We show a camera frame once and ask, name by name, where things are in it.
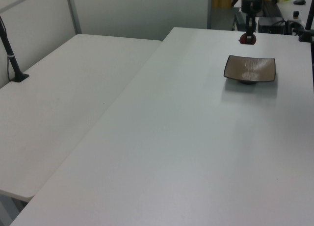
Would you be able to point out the small round brown food item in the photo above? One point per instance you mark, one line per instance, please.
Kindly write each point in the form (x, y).
(243, 39)

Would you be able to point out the square brown ceramic plate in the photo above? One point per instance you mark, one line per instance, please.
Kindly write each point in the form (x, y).
(247, 66)

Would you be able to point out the black clamp camera stand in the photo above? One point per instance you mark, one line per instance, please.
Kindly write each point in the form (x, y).
(309, 17)

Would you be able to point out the black computer mouse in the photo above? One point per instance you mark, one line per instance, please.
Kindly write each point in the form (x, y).
(299, 2)

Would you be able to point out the black stand with white band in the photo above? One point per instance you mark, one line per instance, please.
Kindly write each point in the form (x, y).
(11, 60)

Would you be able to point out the silver metal partition post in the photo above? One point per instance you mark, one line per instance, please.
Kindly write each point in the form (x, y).
(209, 9)
(73, 12)

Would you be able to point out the black equipment box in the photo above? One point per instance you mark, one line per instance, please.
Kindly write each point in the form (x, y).
(269, 25)

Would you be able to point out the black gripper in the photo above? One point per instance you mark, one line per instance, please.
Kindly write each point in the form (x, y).
(251, 6)

